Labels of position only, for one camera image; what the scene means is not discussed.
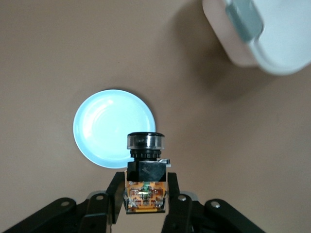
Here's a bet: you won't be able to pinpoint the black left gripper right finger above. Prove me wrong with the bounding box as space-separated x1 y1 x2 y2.
161 171 267 233

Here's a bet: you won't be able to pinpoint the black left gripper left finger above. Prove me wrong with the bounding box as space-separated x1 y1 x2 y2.
0 171 127 233

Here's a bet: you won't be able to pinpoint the white lidded box grey latches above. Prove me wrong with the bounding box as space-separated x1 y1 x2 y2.
202 0 311 76

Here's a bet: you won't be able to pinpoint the light blue round plate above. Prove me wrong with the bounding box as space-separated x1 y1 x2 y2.
72 89 157 169

